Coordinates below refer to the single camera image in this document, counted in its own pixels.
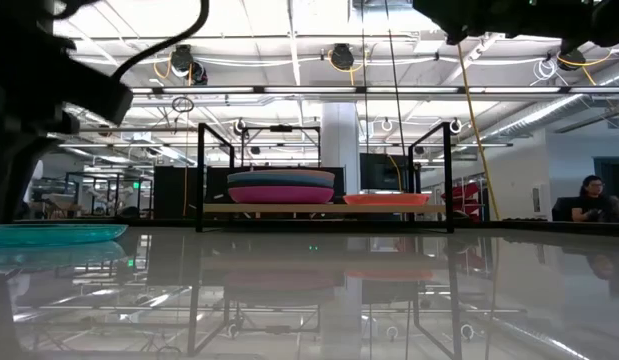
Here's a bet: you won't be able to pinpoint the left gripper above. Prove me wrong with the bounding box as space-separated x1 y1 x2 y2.
0 29 135 231

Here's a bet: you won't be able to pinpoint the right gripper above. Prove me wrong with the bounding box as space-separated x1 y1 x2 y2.
412 0 533 46

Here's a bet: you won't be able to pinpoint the clear orange plate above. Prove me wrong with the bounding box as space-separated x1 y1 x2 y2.
342 193 432 207

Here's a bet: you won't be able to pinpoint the pale pink plate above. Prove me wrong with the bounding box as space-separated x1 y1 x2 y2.
227 169 336 177

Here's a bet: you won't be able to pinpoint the black wire dish rack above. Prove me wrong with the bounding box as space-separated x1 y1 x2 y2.
195 121 455 234

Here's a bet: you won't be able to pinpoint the white robot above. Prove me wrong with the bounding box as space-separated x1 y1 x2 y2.
27 158 45 204

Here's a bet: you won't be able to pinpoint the clear teal plate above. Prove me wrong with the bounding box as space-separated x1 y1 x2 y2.
0 223 129 250

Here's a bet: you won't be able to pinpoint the long ceiling light strip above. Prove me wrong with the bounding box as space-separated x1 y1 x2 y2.
131 84 619 97

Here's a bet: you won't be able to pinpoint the tall black cabinet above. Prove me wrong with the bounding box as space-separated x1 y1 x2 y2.
153 165 206 220

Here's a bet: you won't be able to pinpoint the black monitor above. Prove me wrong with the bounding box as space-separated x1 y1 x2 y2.
359 153 415 191

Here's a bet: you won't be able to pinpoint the red storage bins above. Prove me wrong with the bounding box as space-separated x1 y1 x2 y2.
441 182 485 221

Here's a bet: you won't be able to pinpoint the black office chair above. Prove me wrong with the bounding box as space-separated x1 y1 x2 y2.
551 196 580 223

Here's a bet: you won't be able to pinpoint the dark teal door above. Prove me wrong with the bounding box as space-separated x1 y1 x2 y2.
592 156 619 224

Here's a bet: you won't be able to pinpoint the person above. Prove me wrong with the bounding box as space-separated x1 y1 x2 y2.
570 174 619 224

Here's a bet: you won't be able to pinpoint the black hanging cable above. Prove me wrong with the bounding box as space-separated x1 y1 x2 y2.
385 0 408 156

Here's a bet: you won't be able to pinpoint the yellow hanging cable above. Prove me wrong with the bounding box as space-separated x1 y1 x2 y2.
456 43 501 221

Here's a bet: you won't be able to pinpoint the silver round air duct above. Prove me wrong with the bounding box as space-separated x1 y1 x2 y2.
481 57 619 144

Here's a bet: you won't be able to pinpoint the black overhead frame rig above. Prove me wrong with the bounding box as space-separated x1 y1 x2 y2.
240 124 322 169

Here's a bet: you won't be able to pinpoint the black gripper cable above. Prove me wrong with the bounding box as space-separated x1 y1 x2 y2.
53 0 211 84

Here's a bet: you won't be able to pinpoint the black table edge frame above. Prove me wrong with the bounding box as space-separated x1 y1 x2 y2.
0 217 619 236

